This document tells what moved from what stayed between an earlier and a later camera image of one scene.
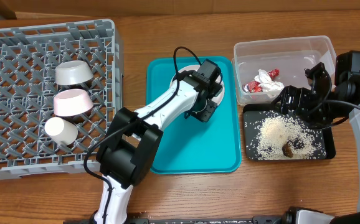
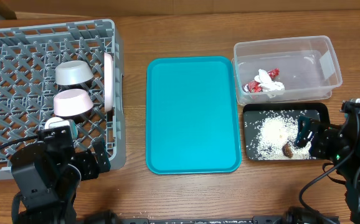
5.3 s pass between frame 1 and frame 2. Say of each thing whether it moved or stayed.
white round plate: moved
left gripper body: moved
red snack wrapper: stayed
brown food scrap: stayed
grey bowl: stayed
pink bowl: stayed
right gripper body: moved
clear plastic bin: stayed
